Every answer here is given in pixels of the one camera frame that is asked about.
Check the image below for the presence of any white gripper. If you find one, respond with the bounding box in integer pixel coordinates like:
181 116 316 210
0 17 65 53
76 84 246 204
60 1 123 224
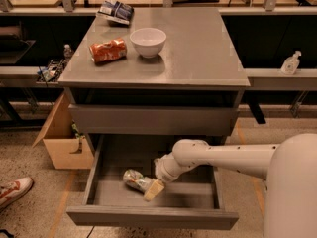
144 155 180 201

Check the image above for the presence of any green white 7up can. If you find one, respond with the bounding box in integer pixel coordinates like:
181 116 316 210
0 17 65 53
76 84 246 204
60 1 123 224
123 169 154 193

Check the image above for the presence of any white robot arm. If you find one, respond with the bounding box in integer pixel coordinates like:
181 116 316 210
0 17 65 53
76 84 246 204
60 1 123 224
145 133 317 238

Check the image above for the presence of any open grey middle drawer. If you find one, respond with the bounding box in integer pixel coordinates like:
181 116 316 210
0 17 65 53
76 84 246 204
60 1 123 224
66 135 239 230

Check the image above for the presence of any closed grey top drawer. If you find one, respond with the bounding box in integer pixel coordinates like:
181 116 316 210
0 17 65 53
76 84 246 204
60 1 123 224
69 104 238 136

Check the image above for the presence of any grey drawer cabinet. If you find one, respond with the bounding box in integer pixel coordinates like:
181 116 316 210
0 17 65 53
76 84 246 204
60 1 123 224
57 7 251 161

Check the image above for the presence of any orange soda can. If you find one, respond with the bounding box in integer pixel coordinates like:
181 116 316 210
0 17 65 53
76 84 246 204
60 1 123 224
89 38 127 63

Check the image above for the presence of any cardboard box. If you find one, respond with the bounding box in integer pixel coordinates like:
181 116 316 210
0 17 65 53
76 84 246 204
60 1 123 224
33 93 94 169

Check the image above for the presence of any white bowl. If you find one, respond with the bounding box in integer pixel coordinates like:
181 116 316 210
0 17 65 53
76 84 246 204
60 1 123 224
130 28 167 58

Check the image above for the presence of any white red sneaker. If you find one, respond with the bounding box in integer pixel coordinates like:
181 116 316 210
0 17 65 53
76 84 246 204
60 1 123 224
0 177 34 209

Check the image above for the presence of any grey side shelf right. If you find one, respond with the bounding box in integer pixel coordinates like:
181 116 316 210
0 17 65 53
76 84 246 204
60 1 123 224
246 68 317 91

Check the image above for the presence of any grey side shelf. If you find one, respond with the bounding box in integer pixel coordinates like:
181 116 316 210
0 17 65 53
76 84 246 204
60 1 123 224
0 66 60 88
246 68 317 91

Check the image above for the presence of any small plastic water bottle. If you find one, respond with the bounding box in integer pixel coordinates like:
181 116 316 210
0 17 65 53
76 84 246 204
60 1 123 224
63 44 73 63

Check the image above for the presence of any clear sanitizer pump bottle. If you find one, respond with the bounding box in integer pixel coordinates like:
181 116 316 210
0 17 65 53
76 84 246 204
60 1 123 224
281 51 301 75

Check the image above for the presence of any grey side shelf left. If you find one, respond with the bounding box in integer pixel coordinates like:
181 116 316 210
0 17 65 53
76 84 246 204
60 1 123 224
0 66 60 88

